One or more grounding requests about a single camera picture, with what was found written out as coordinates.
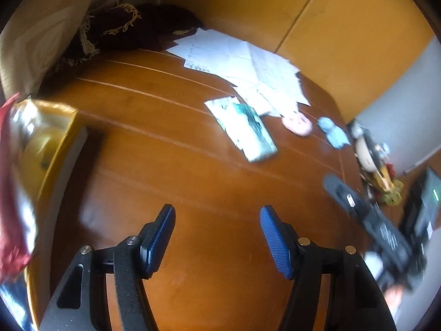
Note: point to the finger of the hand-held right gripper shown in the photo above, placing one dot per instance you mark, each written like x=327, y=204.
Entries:
x=348, y=198

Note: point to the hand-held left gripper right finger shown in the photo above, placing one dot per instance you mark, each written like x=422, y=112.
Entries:
x=275, y=244

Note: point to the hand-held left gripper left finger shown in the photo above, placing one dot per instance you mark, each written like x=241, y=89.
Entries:
x=158, y=244

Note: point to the teal and white wipes pack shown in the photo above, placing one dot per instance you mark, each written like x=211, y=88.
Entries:
x=251, y=131

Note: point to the yellow taped white cardboard box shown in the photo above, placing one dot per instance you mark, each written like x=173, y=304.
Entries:
x=65, y=138

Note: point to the red and silver foil bag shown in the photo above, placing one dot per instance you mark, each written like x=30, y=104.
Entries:
x=10, y=220

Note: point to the small blue soft toy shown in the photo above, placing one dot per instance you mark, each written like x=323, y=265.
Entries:
x=334, y=132

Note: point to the yellow toy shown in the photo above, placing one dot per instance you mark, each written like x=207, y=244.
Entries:
x=386, y=181

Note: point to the pink round object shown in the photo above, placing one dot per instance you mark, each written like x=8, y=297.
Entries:
x=297, y=124

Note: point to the pile of white paper sheets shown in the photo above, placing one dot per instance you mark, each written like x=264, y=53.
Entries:
x=241, y=62

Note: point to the wooden cabinet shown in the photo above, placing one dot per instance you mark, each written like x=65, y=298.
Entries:
x=275, y=7

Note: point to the dark fringed cloth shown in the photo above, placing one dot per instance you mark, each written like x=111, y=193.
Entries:
x=144, y=24

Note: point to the beige ribbed curtain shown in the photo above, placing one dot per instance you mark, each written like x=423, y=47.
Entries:
x=41, y=24

